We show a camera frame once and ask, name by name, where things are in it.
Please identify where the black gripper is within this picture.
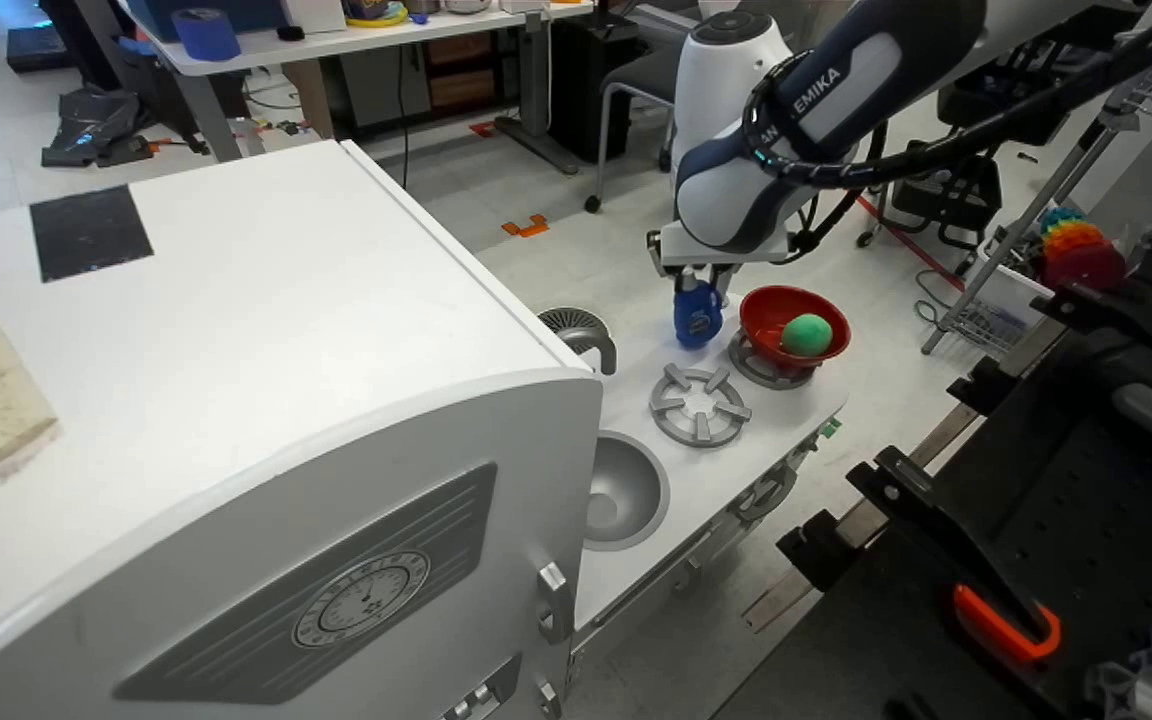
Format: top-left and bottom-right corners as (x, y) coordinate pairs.
(664, 256), (742, 327)

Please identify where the blue cup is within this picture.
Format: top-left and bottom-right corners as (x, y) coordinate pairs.
(670, 276), (726, 357)

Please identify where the red bowl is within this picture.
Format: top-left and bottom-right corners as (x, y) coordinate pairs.
(735, 279), (856, 378)

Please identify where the green ball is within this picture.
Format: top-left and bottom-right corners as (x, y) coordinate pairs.
(780, 313), (836, 361)

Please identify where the grey toy stove grate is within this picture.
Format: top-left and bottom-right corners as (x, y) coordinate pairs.
(642, 361), (756, 453)

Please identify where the white toy kitchen counter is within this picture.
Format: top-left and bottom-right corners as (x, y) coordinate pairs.
(535, 284), (860, 637)

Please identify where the grey toy sink bowl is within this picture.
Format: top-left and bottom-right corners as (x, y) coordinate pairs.
(585, 431), (670, 552)

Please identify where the black wheeled cart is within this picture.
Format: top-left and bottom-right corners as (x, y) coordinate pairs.
(860, 125), (1009, 256)

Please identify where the grey tripod pole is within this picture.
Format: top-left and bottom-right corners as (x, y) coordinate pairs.
(916, 0), (1152, 361)

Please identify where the white box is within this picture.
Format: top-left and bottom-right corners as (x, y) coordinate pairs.
(958, 256), (1060, 343)

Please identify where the brown drawer unit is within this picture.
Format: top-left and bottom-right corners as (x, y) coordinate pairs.
(421, 34), (508, 117)

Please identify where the rainbow stacking toy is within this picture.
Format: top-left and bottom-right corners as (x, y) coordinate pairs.
(1028, 198), (1130, 296)

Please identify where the large white cabinet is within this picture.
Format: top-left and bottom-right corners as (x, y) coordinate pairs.
(0, 136), (607, 720)

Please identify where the white lab table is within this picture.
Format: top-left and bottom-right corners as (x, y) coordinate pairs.
(113, 0), (592, 178)

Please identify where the black workbench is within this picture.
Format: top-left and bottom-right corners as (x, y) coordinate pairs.
(708, 263), (1152, 720)

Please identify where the black square tape patch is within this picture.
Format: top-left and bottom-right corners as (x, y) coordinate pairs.
(26, 181), (158, 289)

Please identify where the black bag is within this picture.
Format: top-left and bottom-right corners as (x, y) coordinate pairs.
(36, 86), (152, 172)

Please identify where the grey toy burner ring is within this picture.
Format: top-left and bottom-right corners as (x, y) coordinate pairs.
(726, 333), (820, 392)

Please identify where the thin floor cable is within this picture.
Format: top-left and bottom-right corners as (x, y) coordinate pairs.
(912, 273), (992, 352)

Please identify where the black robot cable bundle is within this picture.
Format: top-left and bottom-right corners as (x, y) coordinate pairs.
(766, 0), (1152, 263)

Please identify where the orange clamp handle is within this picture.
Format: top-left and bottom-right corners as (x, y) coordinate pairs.
(946, 581), (1069, 673)

